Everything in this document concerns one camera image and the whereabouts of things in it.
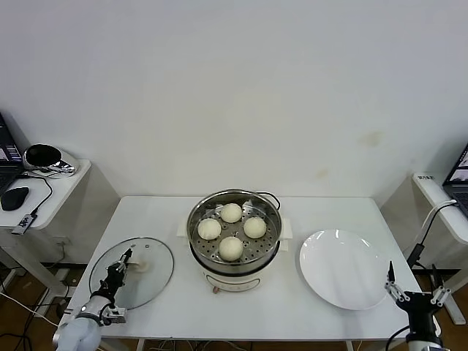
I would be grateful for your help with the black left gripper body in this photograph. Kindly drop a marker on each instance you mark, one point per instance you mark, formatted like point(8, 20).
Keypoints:
point(111, 283)

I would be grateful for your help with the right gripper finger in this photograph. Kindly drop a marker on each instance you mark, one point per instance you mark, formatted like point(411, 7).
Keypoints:
point(442, 292)
point(391, 272)

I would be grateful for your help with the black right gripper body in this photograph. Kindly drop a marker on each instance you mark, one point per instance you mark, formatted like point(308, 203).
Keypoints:
point(420, 303)

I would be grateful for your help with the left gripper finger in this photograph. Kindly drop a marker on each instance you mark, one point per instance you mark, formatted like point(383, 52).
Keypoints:
point(127, 256)
point(115, 268)

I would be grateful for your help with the round glass pot lid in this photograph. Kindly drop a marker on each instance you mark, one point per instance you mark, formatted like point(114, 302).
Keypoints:
point(153, 270)

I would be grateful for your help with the white steamed baozi bun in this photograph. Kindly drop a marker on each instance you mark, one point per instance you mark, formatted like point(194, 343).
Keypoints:
point(231, 212)
point(209, 229)
point(254, 226)
point(231, 248)

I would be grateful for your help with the perforated steel steamer basket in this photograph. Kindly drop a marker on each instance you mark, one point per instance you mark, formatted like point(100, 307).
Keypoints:
point(256, 252)

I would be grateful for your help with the black power adapter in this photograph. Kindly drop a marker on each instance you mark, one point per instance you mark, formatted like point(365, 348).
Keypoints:
point(417, 253)

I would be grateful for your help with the large white plate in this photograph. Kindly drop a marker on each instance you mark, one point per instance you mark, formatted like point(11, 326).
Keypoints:
point(343, 270)

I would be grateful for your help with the white side table with label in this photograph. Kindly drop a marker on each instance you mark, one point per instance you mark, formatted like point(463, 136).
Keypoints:
point(431, 194)

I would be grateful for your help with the white side table with mouse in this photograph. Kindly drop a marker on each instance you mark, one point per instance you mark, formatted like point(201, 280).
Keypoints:
point(77, 172)

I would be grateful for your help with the small grey usb hub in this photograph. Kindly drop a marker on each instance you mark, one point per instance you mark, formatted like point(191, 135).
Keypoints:
point(25, 223)

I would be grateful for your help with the cream electric cooker base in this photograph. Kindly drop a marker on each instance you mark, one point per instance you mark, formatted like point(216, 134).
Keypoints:
point(234, 281)

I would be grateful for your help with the black computer mouse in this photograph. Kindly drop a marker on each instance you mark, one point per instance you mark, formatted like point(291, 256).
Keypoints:
point(15, 198)

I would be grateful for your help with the black laptop beside chrome device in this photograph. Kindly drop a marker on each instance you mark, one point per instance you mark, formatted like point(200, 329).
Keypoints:
point(6, 150)

